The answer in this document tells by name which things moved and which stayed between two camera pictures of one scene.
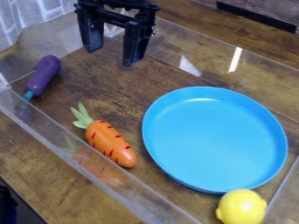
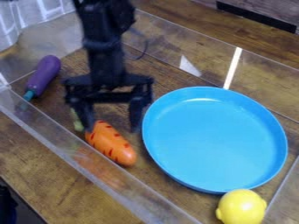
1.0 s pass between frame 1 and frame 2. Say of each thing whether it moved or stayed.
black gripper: moved
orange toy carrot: stayed
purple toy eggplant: stayed
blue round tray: stayed
